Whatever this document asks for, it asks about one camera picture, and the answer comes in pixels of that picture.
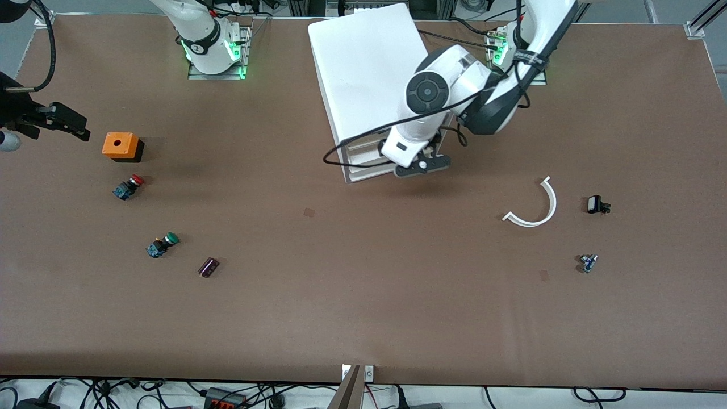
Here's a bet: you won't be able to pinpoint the grey angled post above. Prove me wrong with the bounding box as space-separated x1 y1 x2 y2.
328 365 364 409

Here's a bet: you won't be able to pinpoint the black looped cable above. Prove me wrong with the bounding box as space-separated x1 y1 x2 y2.
573 387 626 403

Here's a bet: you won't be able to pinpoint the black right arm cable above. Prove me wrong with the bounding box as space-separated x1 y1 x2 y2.
9 0 57 93

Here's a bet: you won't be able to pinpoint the white drawer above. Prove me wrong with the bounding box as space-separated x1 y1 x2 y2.
344 138 401 183

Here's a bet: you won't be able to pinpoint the black power strip red switches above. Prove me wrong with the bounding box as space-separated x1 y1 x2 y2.
204 387 248 409

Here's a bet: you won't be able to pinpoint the red push button switch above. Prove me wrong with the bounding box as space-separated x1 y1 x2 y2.
112 174 145 201

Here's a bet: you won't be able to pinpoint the orange box with black base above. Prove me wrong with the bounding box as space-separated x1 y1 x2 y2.
102 132 145 164

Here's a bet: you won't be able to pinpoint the green push button switch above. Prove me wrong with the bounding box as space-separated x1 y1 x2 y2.
147 232 180 259

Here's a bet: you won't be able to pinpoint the aluminium frame profile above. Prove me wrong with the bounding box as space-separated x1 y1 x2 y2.
23 0 56 28
686 0 727 39

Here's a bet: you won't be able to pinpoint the white drawer cabinet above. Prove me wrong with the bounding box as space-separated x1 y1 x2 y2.
308 3 455 183

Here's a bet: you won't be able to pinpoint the white curved plastic strip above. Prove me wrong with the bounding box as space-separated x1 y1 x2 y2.
503 176 557 228

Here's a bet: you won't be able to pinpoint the black cable behind cabinet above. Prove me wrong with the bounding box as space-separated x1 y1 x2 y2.
417 28 495 52

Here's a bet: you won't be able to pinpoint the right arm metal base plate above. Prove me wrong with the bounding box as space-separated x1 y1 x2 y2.
187 23 252 81

